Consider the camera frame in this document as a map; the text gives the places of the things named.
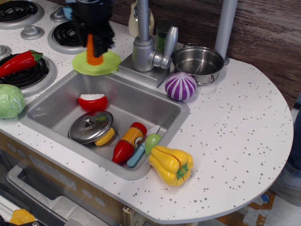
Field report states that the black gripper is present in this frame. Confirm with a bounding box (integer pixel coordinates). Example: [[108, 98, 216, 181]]
[[70, 0, 115, 57]]

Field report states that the orange toy carrot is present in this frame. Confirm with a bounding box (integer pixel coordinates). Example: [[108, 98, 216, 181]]
[[87, 33, 103, 66]]

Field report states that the light green plate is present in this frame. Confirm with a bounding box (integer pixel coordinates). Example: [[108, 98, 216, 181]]
[[71, 51, 121, 76]]

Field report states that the back right stove burner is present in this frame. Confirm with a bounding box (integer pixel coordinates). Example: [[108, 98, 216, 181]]
[[48, 21, 87, 55]]

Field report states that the stove burner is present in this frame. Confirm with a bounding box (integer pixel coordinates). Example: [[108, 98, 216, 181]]
[[48, 21, 87, 55], [0, 56, 57, 97], [0, 0, 44, 30]]

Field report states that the blue toy bowl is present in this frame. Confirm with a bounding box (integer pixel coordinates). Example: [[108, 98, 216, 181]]
[[63, 6, 73, 21]]

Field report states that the silver stove knob back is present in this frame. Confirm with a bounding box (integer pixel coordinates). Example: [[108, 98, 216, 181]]
[[50, 7, 68, 23]]

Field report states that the silver stove knob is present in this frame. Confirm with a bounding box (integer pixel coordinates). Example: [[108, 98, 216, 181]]
[[20, 25, 45, 40], [50, 7, 68, 23], [0, 45, 12, 60]]

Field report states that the cream toy bottle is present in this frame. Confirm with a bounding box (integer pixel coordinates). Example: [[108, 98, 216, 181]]
[[128, 1, 154, 38]]

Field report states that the silver toy faucet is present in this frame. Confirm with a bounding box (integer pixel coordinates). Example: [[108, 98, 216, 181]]
[[119, 0, 178, 87]]

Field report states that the red bowl with rice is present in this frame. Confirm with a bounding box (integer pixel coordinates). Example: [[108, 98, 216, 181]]
[[78, 94, 108, 112]]

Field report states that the front stove burner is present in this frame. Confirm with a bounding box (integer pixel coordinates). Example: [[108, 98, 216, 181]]
[[0, 56, 57, 97]]

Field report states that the green spice jar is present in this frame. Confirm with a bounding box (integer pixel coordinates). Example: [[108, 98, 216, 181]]
[[156, 21, 176, 53]]

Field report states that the red toy chili pepper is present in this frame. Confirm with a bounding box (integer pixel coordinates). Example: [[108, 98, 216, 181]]
[[0, 50, 43, 78]]

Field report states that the back left stove burner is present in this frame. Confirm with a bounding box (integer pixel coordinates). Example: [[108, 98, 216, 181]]
[[0, 0, 44, 30]]

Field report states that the silver sink basin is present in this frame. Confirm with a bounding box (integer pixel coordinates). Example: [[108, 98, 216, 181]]
[[19, 71, 190, 179]]

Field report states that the silver stove knob left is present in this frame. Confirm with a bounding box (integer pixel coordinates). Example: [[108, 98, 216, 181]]
[[0, 45, 12, 60]]

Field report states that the steel pot lid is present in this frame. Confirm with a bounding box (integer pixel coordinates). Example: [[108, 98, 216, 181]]
[[68, 111, 113, 144]]

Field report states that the yellow toy corn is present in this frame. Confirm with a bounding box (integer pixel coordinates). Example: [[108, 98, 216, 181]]
[[94, 128, 115, 146]]

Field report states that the purple striped toy onion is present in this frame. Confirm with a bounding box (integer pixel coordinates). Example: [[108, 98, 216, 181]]
[[165, 72, 197, 101]]

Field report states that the green toy cabbage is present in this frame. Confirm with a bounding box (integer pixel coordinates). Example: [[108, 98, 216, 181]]
[[0, 84, 25, 119]]

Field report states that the stainless steel pot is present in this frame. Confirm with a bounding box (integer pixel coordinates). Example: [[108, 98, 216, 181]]
[[172, 43, 224, 86]]

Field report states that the red yellow ketchup bottle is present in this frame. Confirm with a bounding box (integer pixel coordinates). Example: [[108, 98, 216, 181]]
[[111, 122, 147, 164]]

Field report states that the green toy fruit half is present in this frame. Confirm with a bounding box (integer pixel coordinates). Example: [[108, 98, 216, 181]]
[[145, 133, 162, 156]]

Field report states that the grey support pole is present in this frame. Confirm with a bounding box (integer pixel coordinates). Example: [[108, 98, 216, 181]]
[[214, 0, 238, 65]]

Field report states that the yellow toy bell pepper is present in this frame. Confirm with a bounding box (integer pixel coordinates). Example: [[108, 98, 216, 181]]
[[149, 145, 194, 186]]

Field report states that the yellow object bottom left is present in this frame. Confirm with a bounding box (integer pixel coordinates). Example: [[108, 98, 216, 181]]
[[9, 209, 35, 226]]

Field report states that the blue handled toy knife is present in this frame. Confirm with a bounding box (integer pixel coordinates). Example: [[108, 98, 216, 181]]
[[127, 125, 160, 168]]

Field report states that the oven door handle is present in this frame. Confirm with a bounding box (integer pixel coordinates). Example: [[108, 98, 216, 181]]
[[6, 166, 106, 226]]

